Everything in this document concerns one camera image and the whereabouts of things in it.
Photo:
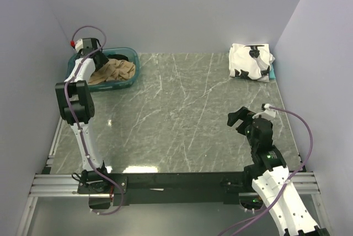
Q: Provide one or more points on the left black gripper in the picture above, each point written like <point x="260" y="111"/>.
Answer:
<point x="103" y="59"/>

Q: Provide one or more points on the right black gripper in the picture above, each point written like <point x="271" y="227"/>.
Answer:
<point x="243" y="114"/>

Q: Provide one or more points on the tan t shirt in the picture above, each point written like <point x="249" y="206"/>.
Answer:
<point x="114" y="70"/>

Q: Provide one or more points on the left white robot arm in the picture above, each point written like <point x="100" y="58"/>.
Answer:
<point x="77" y="109"/>

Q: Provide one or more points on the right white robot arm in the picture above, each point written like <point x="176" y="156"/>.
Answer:
<point x="270" y="177"/>

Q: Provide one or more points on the black garment in basket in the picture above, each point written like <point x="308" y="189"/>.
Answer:
<point x="117" y="56"/>

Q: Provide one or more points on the teal plastic basket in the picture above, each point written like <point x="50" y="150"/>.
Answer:
<point x="115" y="85"/>

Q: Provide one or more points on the white printed folded t shirt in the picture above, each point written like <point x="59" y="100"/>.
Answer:
<point x="250" y="62"/>

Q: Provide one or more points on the black base beam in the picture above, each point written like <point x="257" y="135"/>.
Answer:
<point x="126" y="189"/>

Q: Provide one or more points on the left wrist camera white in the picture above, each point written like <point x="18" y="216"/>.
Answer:
<point x="77" y="45"/>

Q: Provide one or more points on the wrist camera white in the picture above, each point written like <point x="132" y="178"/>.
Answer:
<point x="77" y="45"/>
<point x="267" y="112"/>

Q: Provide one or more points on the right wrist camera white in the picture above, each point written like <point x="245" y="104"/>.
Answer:
<point x="267" y="112"/>

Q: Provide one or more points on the aluminium frame rail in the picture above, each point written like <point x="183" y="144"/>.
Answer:
<point x="268" y="176"/>

